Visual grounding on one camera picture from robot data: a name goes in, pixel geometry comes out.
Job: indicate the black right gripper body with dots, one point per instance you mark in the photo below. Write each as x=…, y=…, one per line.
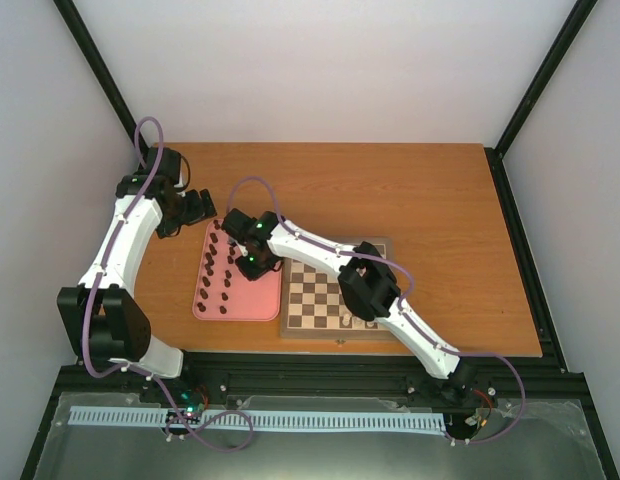
x=257, y=266

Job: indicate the dark chess king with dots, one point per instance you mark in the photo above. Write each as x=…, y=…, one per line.
x=208, y=270

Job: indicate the light blue cable duct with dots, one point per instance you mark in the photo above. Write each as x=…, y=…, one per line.
x=261, y=421

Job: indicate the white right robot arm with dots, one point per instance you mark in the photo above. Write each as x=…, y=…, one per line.
x=366, y=281

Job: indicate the pink plastic tray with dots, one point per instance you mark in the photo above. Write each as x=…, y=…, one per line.
x=249, y=301

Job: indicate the wooden chess board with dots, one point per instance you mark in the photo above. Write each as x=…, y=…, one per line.
x=312, y=307

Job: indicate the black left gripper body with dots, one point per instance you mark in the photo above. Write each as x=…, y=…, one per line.
x=186, y=214

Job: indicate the black aluminium frame rail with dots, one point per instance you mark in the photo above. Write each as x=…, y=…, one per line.
x=457, y=235

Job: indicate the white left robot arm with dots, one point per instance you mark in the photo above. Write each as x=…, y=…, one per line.
x=102, y=319

